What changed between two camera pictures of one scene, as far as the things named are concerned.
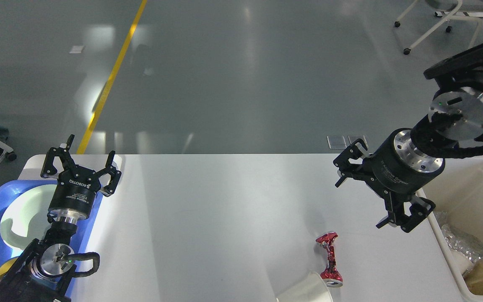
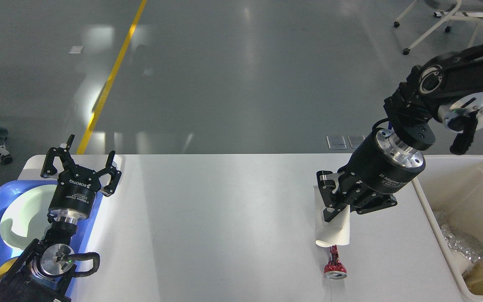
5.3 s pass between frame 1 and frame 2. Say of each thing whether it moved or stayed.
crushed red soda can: moved
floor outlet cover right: stayed
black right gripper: moved
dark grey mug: stayed
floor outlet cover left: stayed
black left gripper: stayed
